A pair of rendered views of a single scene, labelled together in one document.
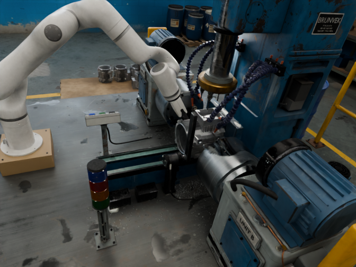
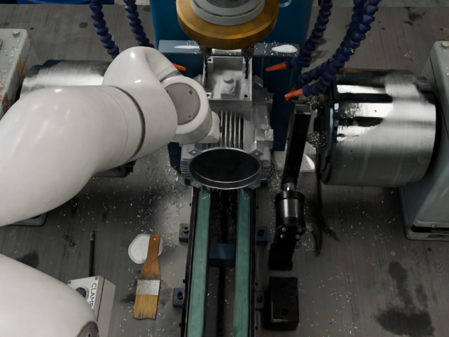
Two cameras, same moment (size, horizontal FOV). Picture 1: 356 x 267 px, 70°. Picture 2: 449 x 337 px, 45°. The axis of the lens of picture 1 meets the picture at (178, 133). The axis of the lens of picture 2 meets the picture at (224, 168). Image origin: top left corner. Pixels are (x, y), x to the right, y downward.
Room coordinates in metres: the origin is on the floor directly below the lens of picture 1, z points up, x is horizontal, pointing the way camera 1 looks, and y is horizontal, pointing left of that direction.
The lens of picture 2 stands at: (0.74, 0.53, 1.96)
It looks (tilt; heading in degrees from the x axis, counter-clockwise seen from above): 57 degrees down; 298
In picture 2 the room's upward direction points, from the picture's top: straight up
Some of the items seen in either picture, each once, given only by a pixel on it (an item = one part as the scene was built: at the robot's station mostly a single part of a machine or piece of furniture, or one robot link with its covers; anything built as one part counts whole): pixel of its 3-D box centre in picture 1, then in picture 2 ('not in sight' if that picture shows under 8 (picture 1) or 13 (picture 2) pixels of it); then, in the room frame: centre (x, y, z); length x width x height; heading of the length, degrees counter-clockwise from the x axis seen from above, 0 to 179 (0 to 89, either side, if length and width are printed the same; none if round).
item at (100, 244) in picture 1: (101, 206); not in sight; (0.57, 0.24, 1.01); 0.08 x 0.08 x 0.42; 26
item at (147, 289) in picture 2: not in sight; (150, 275); (1.11, 0.19, 0.80); 0.21 x 0.05 x 0.01; 115
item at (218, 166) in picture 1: (234, 176); (381, 128); (0.78, -0.26, 1.04); 0.41 x 0.25 x 0.25; 26
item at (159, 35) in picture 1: (157, 63); not in sight; (1.64, 0.19, 1.16); 0.33 x 0.26 x 0.42; 26
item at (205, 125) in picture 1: (208, 119); (227, 89); (1.09, -0.15, 1.11); 0.12 x 0.11 x 0.07; 117
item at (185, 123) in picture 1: (198, 135); (226, 132); (1.08, -0.11, 1.01); 0.20 x 0.19 x 0.19; 117
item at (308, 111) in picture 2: (189, 138); (294, 152); (0.90, -0.06, 1.12); 0.04 x 0.03 x 0.26; 116
